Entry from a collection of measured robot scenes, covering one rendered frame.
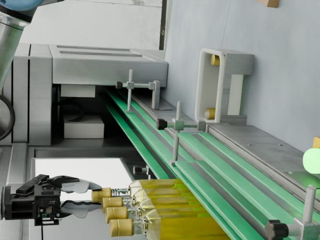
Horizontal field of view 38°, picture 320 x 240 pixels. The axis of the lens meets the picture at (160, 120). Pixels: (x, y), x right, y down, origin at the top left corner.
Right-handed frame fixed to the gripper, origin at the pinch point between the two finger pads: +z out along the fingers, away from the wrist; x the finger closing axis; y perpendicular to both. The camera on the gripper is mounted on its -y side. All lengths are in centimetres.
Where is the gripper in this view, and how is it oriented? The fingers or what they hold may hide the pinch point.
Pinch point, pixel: (95, 195)
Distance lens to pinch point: 111.6
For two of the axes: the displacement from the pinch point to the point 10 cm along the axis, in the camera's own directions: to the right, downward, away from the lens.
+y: 2.5, 2.5, -9.4
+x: 0.7, -9.7, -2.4
